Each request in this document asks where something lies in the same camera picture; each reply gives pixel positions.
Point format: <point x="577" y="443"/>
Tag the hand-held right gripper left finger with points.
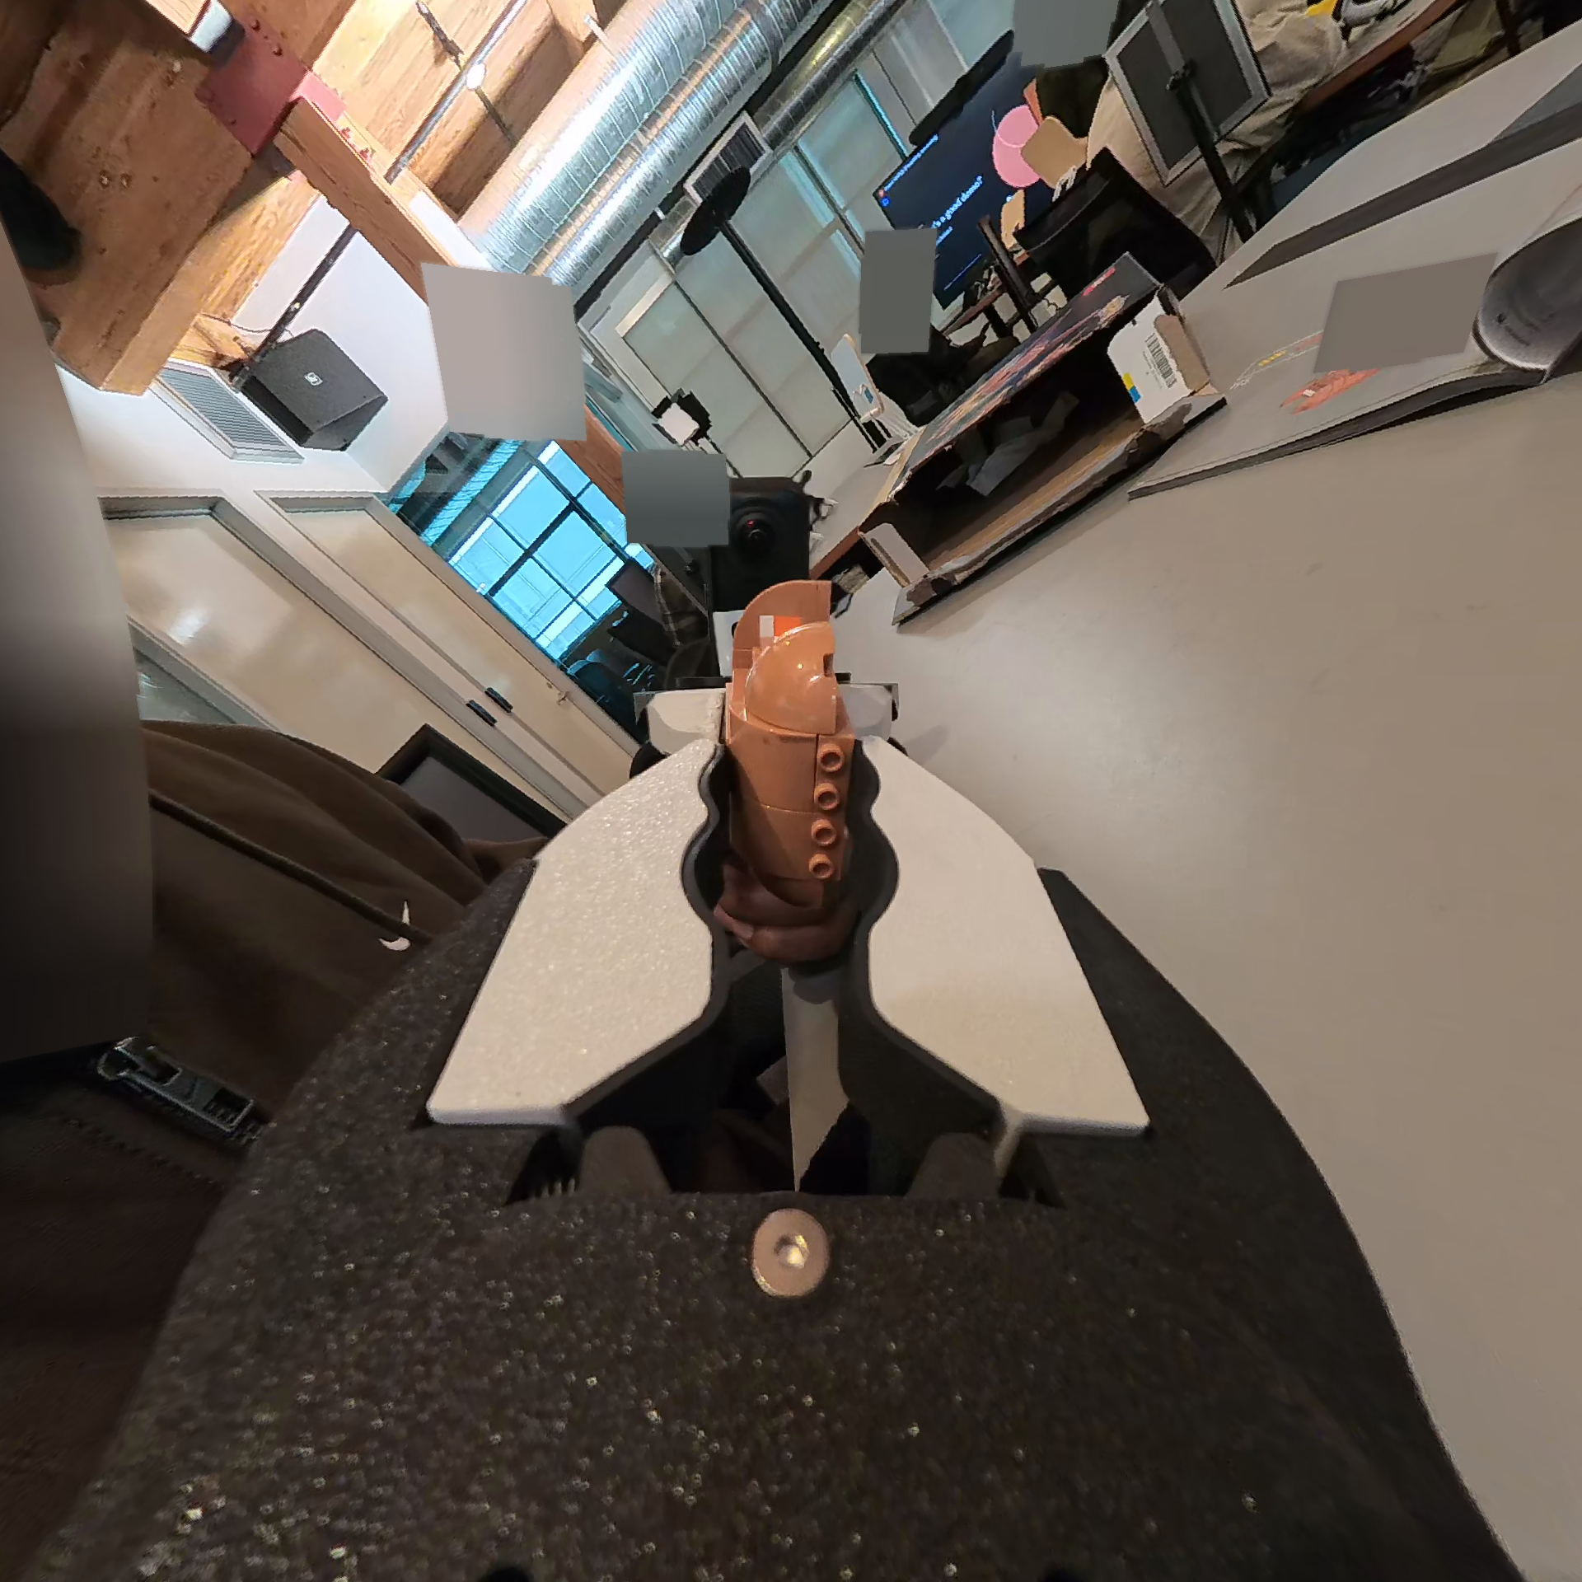
<point x="583" y="978"/>

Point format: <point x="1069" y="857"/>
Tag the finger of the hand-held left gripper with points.
<point x="873" y="711"/>
<point x="687" y="720"/>

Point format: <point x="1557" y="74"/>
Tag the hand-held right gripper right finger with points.
<point x="990" y="978"/>

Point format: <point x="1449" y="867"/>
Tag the brown lego assembly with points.
<point x="792" y="743"/>

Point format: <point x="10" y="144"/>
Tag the printed lego set box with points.
<point x="1039" y="421"/>

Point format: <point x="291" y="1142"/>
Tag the lego instruction booklet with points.
<point x="1385" y="372"/>

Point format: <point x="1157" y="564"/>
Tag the person's left hand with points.
<point x="792" y="935"/>

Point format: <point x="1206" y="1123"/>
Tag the black blank monitor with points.
<point x="472" y="788"/>

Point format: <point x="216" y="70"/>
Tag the black floor lamp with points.
<point x="754" y="285"/>

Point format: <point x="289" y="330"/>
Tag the brown hooded jacket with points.
<point x="274" y="916"/>

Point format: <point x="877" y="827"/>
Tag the wall display screen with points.
<point x="952" y="155"/>

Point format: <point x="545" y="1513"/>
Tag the silver ventilation duct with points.
<point x="643" y="125"/>

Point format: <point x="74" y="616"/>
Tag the black wall speaker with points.
<point x="316" y="392"/>

